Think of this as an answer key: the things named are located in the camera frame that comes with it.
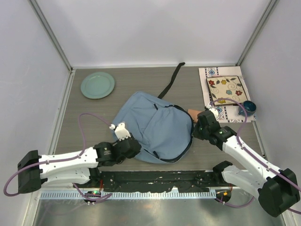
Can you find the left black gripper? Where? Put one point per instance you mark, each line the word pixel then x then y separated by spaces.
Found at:
pixel 135 153

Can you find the teal round plate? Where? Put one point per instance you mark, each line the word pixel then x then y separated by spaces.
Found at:
pixel 97 85

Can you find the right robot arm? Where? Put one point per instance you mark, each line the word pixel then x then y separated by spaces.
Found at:
pixel 275 189

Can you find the slotted cable duct rail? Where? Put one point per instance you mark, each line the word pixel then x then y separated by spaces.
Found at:
pixel 174 194

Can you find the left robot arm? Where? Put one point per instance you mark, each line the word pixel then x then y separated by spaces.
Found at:
pixel 37 171

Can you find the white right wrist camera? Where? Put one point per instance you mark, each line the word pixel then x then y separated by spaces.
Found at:
pixel 212 109

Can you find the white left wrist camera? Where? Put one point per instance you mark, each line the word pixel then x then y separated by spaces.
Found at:
pixel 120 131

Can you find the dark blue mug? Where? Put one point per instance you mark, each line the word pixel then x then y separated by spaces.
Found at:
pixel 249 106

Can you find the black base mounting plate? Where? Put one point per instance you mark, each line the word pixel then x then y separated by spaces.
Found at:
pixel 186 181

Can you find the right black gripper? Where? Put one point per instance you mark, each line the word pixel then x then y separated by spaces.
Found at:
pixel 195 133

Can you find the light blue backpack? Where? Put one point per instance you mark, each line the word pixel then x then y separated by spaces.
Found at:
pixel 163 130

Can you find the floral square plate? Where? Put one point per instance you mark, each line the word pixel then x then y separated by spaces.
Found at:
pixel 226 87

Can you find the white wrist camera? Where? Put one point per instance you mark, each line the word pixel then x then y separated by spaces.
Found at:
pixel 212 109
pixel 120 131

